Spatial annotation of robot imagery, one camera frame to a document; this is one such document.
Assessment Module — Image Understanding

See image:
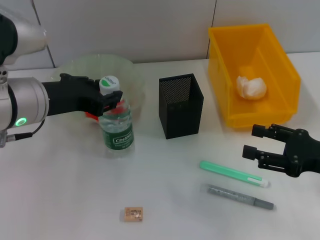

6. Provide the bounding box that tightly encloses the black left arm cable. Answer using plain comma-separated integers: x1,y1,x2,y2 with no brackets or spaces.
0,119,48,149

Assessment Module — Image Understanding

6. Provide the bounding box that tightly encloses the small tan eraser block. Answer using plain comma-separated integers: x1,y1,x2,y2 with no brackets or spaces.
124,206,144,223

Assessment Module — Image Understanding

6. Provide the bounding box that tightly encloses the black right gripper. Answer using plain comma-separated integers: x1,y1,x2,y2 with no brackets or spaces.
242,123,320,178

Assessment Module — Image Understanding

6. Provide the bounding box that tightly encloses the mint green pen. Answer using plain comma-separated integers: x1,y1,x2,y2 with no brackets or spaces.
199,160,272,189

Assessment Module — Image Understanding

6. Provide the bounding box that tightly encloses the black mesh pen holder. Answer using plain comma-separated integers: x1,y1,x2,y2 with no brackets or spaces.
158,73,204,140

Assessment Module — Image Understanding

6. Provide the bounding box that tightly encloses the white paper ball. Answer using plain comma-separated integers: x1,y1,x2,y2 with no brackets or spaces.
236,75,268,100

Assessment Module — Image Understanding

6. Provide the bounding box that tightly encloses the pale green glass fruit plate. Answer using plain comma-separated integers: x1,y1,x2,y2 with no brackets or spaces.
58,52,146,124

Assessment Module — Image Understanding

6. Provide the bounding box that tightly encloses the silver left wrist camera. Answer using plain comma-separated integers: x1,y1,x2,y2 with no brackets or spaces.
0,7,49,67

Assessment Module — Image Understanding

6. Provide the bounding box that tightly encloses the red-orange toy orange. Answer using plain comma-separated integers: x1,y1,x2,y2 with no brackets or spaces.
84,99,129,123

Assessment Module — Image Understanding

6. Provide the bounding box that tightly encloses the yellow plastic bin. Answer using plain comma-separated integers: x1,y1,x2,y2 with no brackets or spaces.
207,23,302,130

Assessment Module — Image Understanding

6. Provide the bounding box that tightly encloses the grey marker pen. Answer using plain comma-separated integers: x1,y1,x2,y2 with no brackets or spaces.
201,184,275,211

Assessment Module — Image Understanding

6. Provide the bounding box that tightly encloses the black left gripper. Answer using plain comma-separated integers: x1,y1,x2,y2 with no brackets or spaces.
41,73,124,118

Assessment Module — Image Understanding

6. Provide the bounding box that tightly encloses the clear green-label water bottle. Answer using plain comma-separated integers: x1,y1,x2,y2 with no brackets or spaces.
98,75,135,159

